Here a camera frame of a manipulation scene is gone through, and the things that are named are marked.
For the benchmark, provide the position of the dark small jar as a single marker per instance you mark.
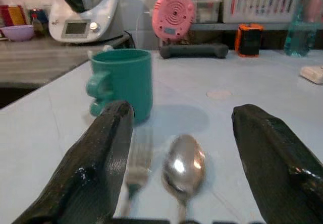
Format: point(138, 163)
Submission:
point(39, 22)

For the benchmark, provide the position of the white rectangular block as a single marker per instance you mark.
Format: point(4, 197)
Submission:
point(312, 73)

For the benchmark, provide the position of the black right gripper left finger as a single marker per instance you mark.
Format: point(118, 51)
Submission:
point(83, 168)

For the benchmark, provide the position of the clear teal plastic bottle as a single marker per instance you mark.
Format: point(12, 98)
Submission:
point(300, 34)

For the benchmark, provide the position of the dark grey rubber stand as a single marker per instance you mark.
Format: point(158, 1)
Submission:
point(193, 51)

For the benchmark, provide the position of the silver metal fork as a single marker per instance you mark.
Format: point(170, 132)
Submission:
point(137, 168)

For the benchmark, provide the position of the white kitchen food processor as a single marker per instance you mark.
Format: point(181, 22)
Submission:
point(87, 12)

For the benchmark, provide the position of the red and yellow box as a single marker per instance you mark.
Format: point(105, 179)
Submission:
point(13, 15)

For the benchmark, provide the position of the teal plastic mug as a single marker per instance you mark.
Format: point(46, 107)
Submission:
point(127, 82)

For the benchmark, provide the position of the purple plastic bowl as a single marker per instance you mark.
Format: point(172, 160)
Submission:
point(17, 32)

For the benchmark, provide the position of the white slotted storage crate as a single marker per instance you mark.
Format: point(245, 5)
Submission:
point(262, 4)

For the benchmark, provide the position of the silver metal spoon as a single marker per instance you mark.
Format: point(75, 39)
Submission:
point(183, 163)

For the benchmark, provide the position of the clear plastic storage box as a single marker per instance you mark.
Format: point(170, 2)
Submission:
point(207, 9)

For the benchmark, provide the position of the pink round gadget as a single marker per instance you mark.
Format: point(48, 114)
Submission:
point(173, 17)

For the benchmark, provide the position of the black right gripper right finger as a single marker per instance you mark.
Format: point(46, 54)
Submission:
point(275, 163)

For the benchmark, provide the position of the orange and black box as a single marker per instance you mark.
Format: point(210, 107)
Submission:
point(248, 41)

